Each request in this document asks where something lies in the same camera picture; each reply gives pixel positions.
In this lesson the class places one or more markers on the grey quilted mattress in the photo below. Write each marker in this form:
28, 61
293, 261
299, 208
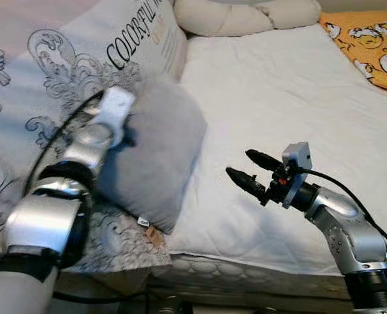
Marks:
246, 278

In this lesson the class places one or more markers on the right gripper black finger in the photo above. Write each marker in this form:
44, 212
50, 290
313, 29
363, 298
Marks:
264, 159
249, 183

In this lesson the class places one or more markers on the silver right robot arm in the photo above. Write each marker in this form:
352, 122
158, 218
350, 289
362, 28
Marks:
350, 229

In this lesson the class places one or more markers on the white quilted mattress pad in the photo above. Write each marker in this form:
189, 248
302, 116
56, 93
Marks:
278, 98

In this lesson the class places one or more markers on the yellow cartoon print blanket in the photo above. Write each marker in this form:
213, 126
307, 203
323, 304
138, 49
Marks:
370, 46

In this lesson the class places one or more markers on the plain grey pillow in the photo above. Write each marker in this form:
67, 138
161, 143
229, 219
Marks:
154, 157

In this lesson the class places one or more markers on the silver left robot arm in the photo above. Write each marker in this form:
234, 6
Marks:
43, 222

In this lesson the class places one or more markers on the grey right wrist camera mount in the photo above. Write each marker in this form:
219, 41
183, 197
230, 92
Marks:
297, 163

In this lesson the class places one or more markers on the brown paper tag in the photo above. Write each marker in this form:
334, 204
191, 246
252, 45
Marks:
154, 237

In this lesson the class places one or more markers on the cream bolster pillow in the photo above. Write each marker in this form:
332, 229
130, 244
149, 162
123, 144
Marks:
246, 16

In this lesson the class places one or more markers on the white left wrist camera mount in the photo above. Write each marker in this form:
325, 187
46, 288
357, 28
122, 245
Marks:
115, 111

